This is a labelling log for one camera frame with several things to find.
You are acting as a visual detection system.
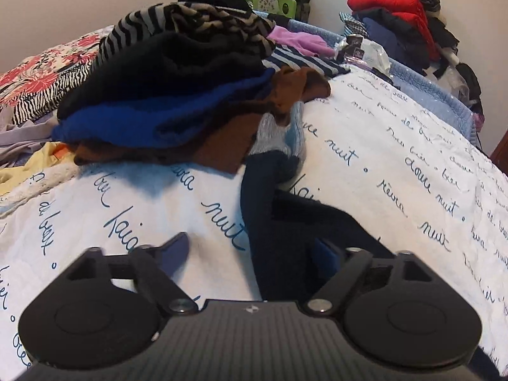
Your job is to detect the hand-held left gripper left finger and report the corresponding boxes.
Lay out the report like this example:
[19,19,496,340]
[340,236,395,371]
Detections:
[63,231,198,316]

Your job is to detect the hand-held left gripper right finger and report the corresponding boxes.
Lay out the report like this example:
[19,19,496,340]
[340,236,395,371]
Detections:
[307,239,436,316]

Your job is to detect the dark navy cloth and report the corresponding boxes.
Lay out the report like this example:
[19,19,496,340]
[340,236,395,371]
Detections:
[240,151,398,303]

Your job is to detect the grey blue knitted cloth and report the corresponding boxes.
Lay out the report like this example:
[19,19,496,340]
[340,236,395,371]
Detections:
[247,101,309,168]

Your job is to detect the black clothes pile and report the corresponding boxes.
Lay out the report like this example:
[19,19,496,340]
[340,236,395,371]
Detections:
[428,15,485,117]

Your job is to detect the white printed blanket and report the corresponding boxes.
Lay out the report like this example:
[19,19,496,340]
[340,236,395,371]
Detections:
[0,63,508,368]

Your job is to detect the blue fleece garment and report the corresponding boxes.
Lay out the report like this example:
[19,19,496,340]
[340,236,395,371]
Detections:
[51,67,277,150]

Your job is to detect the white lace cloth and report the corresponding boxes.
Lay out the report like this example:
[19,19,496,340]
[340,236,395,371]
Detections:
[0,162,85,217]

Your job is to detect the yellow cloth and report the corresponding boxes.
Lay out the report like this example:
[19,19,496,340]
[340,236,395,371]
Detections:
[0,141,77,198]

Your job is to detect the black fleece garment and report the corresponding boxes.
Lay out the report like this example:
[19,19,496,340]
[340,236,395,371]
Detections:
[57,32,266,120]

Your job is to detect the lavender cloth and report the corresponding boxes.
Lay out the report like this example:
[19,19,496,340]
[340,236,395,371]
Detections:
[0,110,65,164]

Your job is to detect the navy white striped garment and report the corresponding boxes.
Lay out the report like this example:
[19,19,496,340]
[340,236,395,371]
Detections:
[261,45,352,79]

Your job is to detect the brown wooden door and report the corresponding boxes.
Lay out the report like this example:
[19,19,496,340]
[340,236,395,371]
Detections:
[489,130,508,176]

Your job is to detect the light blue knitted blanket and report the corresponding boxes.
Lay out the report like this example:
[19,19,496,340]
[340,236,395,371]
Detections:
[254,10,484,152]

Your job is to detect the clear plastic wrap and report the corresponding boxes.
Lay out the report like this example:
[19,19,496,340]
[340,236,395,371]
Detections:
[358,39,394,77]

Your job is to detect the small dark box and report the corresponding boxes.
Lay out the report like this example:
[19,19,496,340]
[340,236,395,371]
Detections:
[337,35,364,63]

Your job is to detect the red floral zebra bedsheet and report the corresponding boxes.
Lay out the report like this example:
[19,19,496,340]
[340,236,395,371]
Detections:
[0,25,117,126]

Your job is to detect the purple garment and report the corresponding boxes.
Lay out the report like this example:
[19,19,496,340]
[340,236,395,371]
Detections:
[267,25,337,58]

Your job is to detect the dark blue garment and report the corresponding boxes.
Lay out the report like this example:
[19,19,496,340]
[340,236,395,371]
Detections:
[356,8,434,77]

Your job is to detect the black grey striped garment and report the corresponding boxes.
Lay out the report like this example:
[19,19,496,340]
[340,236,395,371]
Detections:
[97,2,277,67]

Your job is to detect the red jacket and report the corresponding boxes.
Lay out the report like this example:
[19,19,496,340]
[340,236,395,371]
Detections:
[347,0,442,63]

